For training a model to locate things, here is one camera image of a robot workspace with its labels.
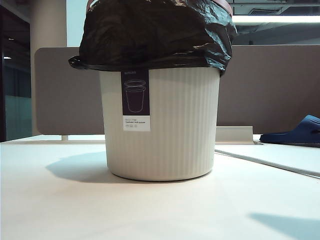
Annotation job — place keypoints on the white ribbed trash can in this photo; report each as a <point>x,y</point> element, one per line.
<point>175,125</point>

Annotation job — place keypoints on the black garbage bag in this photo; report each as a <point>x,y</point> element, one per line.
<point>150,37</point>

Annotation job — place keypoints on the dark product label sticker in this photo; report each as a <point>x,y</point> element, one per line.
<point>135,100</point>

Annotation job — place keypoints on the white partition support leg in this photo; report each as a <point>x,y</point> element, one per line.
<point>64,137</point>

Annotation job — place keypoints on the grey desk partition panel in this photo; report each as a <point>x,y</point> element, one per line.
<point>62,95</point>

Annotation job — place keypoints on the brown desk partition panel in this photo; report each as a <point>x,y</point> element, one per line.
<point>262,87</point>

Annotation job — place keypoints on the blue slipper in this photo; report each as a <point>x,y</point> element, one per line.
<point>295,135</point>

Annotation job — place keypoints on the beige round pillar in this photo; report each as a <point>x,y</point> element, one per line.
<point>47,25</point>

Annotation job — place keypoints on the dark glass office door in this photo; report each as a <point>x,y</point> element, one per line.
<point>15,75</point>

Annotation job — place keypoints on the white ceiling light strip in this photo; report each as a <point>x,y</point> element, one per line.
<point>275,19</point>

